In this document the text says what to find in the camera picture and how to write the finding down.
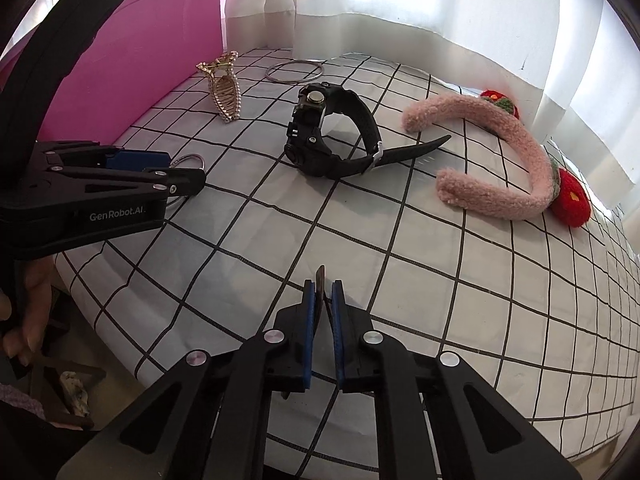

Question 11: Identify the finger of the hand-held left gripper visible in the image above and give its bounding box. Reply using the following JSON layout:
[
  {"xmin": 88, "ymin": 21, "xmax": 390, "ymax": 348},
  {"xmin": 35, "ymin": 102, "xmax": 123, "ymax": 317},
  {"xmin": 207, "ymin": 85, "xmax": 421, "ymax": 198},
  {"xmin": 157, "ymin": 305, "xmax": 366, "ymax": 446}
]
[
  {"xmin": 46, "ymin": 166, "xmax": 207, "ymax": 197},
  {"xmin": 37, "ymin": 141, "xmax": 171, "ymax": 173}
]

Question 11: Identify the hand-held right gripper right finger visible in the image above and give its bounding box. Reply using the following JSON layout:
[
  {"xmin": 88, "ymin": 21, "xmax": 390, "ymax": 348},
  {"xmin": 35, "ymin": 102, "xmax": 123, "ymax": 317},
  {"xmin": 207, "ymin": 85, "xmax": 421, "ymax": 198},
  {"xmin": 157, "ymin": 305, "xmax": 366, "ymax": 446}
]
[{"xmin": 327, "ymin": 280, "xmax": 583, "ymax": 480}]

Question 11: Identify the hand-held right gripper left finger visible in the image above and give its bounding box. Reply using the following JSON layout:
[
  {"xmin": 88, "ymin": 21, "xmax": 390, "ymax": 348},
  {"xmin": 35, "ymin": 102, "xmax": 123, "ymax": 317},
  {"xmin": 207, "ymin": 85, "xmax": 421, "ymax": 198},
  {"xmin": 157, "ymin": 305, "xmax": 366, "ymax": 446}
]
[{"xmin": 55, "ymin": 280, "xmax": 326, "ymax": 480}]

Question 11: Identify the silver metal ring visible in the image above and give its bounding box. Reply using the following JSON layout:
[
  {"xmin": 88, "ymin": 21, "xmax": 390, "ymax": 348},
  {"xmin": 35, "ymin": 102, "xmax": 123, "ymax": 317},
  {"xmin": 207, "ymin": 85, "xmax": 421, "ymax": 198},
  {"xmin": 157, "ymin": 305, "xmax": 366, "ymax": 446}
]
[{"xmin": 165, "ymin": 154, "xmax": 207, "ymax": 207}]

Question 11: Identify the thin dark hair clip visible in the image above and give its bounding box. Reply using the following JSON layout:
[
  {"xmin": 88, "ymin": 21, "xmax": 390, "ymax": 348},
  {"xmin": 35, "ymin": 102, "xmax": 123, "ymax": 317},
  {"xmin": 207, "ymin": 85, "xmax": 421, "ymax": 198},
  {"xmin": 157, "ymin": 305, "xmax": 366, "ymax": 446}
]
[{"xmin": 314, "ymin": 264, "xmax": 332, "ymax": 313}]

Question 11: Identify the person's left hand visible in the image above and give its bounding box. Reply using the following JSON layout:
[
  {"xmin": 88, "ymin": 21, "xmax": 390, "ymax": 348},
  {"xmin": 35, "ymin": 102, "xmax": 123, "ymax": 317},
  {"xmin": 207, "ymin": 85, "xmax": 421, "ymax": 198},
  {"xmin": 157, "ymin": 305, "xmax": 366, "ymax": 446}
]
[{"xmin": 0, "ymin": 257, "xmax": 53, "ymax": 368}]

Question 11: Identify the gold pearl hair claw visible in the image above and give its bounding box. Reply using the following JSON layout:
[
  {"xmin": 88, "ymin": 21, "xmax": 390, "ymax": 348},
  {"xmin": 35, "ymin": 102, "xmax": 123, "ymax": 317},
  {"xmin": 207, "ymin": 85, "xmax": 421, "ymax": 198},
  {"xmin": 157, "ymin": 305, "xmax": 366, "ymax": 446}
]
[{"xmin": 196, "ymin": 51, "xmax": 242, "ymax": 124}]

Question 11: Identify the white grid bedsheet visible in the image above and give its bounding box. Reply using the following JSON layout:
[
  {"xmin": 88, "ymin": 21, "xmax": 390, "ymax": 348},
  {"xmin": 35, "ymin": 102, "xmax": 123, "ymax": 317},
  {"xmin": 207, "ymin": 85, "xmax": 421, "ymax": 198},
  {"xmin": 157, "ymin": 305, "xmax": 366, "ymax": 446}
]
[{"xmin": 52, "ymin": 47, "xmax": 640, "ymax": 480}]

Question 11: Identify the black wrist watch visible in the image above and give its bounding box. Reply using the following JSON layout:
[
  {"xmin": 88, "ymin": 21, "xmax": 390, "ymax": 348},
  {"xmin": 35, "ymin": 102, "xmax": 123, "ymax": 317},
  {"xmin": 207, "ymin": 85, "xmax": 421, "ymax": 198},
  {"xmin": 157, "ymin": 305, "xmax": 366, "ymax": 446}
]
[{"xmin": 283, "ymin": 82, "xmax": 452, "ymax": 178}]

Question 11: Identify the pink headboard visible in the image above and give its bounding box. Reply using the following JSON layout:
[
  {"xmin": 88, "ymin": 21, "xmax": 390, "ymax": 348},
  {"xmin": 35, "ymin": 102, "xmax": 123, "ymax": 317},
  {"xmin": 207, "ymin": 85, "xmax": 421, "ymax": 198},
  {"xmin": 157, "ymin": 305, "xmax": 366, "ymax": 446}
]
[{"xmin": 0, "ymin": 0, "xmax": 227, "ymax": 147}]

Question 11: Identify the silver bangle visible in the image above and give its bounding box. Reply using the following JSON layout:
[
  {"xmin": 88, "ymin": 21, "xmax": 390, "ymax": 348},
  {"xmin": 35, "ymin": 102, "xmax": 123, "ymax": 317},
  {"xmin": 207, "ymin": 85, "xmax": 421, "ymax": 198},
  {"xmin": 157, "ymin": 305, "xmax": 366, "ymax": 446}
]
[{"xmin": 265, "ymin": 60, "xmax": 326, "ymax": 84}]

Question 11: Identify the pink fuzzy flower headband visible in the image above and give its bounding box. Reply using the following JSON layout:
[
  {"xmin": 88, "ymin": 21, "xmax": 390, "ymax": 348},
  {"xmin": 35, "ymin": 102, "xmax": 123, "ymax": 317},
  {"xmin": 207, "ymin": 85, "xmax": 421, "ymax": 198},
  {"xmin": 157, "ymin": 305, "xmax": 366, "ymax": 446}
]
[{"xmin": 401, "ymin": 89, "xmax": 593, "ymax": 228}]

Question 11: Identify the white curtain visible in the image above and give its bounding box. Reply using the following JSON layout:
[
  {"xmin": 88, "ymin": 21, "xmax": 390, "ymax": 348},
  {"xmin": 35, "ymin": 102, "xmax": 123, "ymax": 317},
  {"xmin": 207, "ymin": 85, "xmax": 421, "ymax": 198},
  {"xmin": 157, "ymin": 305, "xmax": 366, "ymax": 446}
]
[{"xmin": 220, "ymin": 0, "xmax": 640, "ymax": 211}]

